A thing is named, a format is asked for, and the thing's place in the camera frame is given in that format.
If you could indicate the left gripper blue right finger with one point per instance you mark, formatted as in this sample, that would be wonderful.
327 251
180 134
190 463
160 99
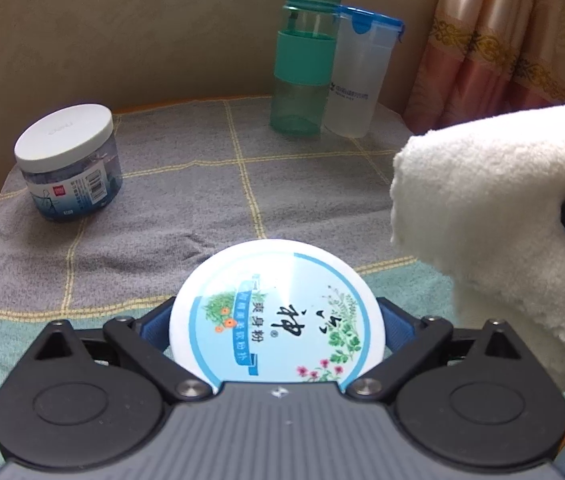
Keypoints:
400 327

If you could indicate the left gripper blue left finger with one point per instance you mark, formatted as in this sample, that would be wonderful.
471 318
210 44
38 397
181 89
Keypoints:
153 327

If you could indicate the white terry cloth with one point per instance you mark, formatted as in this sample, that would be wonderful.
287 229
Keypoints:
482 202

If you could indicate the clear jar with white lid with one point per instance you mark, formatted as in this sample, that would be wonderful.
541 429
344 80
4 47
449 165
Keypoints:
70 162

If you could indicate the grey checked table towel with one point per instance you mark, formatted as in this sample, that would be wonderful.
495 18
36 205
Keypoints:
198 177

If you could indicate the pink patterned curtain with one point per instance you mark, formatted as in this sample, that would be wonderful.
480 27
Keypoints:
488 57

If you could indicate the green water bottle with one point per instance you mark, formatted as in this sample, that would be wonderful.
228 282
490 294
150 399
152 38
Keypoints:
305 50

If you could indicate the clear shaker cup blue lid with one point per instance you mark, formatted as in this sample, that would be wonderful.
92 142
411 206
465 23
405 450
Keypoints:
364 48

